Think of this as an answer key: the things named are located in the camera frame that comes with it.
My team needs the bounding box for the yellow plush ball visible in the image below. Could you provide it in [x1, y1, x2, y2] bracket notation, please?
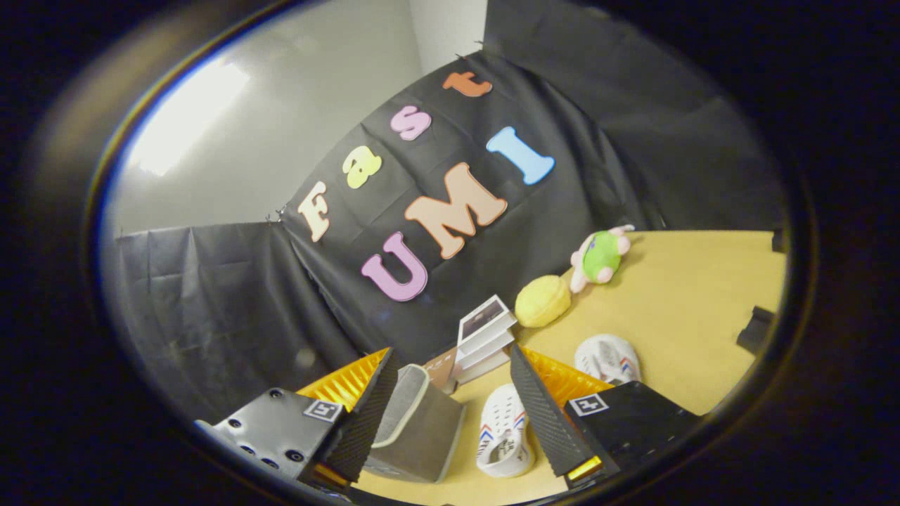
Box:
[515, 275, 572, 328]

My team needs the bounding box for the white canvas shoe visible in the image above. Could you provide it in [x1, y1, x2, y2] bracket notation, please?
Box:
[476, 384, 535, 479]
[574, 335, 642, 386]

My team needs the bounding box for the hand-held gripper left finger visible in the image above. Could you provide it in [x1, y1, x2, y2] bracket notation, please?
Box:
[195, 348, 400, 493]

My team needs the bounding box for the green and pink plush toy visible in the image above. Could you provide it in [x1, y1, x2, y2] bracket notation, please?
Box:
[568, 224, 636, 294]

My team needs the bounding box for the white book with dark cover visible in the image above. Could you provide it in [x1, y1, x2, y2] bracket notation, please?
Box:
[457, 295, 518, 346]

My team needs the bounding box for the grey fabric storage box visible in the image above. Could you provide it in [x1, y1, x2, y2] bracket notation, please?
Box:
[362, 364, 466, 484]

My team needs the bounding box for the small brown book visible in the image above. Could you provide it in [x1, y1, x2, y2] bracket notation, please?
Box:
[422, 348, 461, 394]

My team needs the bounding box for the black backdrop cloth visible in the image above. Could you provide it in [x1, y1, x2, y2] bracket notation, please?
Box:
[112, 0, 785, 422]

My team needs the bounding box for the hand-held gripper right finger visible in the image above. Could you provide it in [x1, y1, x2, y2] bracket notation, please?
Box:
[510, 344, 704, 490]

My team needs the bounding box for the black block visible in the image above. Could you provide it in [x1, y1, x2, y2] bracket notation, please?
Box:
[736, 306, 774, 354]

